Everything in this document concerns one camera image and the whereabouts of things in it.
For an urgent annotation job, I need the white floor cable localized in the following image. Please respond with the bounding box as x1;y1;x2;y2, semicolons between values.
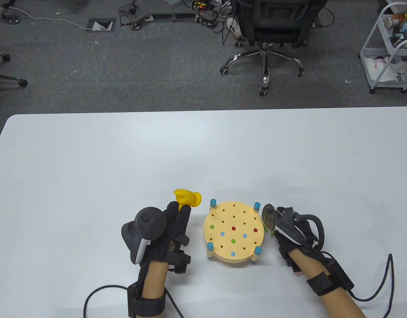
0;7;93;31

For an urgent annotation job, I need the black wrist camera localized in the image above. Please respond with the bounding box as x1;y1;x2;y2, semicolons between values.
167;250;192;275
285;255;303;277

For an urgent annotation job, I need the white utility cart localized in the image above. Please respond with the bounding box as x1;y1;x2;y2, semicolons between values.
359;2;407;95

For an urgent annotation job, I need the black wrist band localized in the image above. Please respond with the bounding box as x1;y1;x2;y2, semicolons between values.
306;258;355;296
127;282;167;318

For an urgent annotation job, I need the yellow round tap bench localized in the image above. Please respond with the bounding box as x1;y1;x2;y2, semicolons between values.
203;198;264;265

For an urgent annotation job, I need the grey floor box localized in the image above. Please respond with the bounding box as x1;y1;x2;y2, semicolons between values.
85;18;117;32

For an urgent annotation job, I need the colourful toy figure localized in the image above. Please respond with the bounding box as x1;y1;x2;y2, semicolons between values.
386;12;406;28

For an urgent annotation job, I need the black chair base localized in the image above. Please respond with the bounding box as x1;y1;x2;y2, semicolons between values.
0;51;28;88

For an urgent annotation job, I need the person's left hand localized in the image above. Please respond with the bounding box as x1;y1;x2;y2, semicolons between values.
139;201;191;265

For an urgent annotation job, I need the person's right hand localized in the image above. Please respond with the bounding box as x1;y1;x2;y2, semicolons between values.
274;207;334;269

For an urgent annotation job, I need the dark grey handheld controller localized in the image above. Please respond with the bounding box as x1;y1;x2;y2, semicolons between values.
262;204;324;249
121;207;167;265

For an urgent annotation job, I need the tangle of black cables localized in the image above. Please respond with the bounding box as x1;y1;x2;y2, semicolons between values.
117;0;239;45

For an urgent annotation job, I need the person's left forearm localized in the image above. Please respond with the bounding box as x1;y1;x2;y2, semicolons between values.
142;260;169;299

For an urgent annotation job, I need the person's right forearm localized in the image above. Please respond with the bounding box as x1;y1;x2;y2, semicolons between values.
287;248;367;318

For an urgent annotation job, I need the white crumpled cloth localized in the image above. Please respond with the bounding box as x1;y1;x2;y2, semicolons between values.
369;56;407;82

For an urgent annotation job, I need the black cable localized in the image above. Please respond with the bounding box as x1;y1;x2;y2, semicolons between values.
351;253;395;318
84;284;130;318

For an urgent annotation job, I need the black office chair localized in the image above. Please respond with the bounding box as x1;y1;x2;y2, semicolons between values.
219;0;327;97

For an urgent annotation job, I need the yellow toy hammer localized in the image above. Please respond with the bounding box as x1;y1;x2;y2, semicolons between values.
173;189;202;212

